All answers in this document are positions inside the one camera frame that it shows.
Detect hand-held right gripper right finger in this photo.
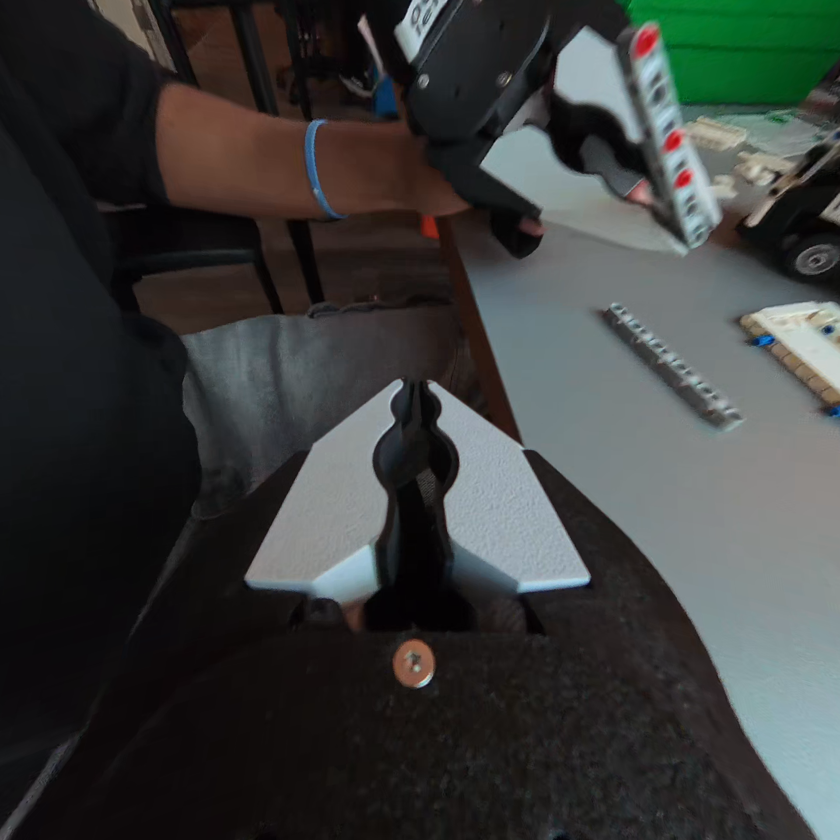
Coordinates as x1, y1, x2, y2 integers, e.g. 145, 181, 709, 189
425, 379, 593, 598

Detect plain grey lego beam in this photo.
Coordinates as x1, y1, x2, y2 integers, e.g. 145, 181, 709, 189
602, 302, 746, 431

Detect black chair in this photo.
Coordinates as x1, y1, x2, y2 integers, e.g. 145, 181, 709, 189
98, 0, 329, 316

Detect grey lego beam red pins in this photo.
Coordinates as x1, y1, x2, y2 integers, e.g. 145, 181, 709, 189
617, 23, 723, 253

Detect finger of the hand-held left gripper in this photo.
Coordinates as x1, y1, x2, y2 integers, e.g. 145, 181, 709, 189
548, 26, 657, 198
479, 125, 689, 257

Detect person's left forearm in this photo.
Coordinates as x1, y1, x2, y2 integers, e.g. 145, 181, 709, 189
156, 82, 349, 221

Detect green storage bin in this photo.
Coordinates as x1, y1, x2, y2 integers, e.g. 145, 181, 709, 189
623, 0, 840, 106

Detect person's left hand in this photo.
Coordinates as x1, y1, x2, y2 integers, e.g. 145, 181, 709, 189
345, 122, 547, 238

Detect blue wristband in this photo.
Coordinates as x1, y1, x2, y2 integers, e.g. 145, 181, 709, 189
303, 118, 349, 221

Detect person's black shirt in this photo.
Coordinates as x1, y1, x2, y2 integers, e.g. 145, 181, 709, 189
0, 0, 204, 762

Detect pile of white lego pieces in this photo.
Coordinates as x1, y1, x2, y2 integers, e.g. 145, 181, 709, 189
682, 108, 798, 198

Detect white lego truck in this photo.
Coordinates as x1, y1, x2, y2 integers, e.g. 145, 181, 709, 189
735, 131, 840, 284

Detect white lego panel tan edge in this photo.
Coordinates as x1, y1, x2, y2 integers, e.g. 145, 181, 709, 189
739, 301, 840, 417

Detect dark lego set box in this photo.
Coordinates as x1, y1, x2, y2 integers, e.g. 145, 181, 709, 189
799, 77, 840, 129

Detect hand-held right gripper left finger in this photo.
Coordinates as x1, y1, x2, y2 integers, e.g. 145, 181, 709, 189
244, 377, 413, 606

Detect person's leg in grey pants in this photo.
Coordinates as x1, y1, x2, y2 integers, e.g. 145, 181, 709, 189
180, 298, 490, 519

